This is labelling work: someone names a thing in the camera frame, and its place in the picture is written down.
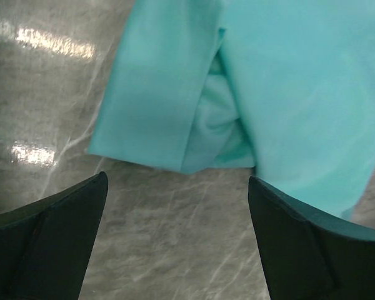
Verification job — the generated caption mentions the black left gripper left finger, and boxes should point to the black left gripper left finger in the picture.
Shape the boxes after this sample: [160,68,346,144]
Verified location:
[0,172,108,299]

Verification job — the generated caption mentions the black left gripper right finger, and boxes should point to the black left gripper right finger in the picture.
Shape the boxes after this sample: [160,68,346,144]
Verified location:
[248,177,375,300]

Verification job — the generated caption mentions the teal t-shirt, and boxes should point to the teal t-shirt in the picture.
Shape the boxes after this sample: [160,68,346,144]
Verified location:
[88,0,375,219]

